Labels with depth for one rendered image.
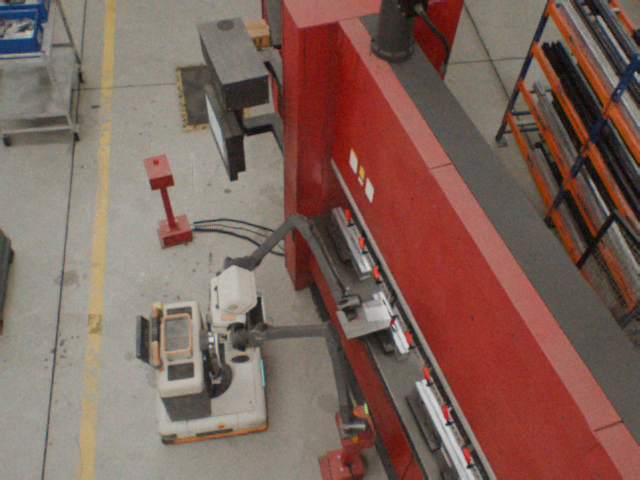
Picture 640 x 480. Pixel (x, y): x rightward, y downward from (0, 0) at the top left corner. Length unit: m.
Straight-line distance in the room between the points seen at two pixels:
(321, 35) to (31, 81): 3.56
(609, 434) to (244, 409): 2.49
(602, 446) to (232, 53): 2.48
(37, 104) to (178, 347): 2.98
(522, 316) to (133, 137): 4.37
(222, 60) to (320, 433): 2.40
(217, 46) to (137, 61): 3.20
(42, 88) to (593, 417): 5.09
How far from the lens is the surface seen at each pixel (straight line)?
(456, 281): 2.52
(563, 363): 2.11
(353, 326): 3.47
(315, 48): 3.10
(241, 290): 3.15
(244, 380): 4.12
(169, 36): 6.89
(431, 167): 2.44
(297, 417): 4.32
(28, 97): 5.99
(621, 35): 4.91
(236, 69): 3.35
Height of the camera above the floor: 4.06
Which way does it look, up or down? 55 degrees down
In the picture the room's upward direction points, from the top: 4 degrees clockwise
